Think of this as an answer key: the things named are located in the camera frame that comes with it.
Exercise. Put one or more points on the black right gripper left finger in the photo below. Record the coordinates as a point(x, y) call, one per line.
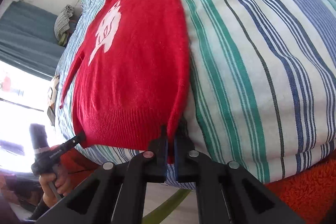
point(68, 145)

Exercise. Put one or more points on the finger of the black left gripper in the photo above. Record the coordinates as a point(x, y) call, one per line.
point(114, 193)

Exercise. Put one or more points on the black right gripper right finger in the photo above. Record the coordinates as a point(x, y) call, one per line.
point(226, 193)

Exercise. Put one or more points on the red knit sweater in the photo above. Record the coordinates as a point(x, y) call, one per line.
point(131, 74)

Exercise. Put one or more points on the person's left hand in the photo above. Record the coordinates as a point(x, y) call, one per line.
point(54, 184)

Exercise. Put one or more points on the patterned cushion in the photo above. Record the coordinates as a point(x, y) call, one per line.
point(52, 97)

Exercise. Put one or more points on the striped blue green bedspread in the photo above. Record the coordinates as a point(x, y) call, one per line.
point(261, 86)

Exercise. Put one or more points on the teal window curtain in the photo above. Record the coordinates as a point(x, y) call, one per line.
point(28, 41)

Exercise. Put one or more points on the grey patterned cloth pile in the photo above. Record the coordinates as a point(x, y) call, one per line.
point(62, 25)

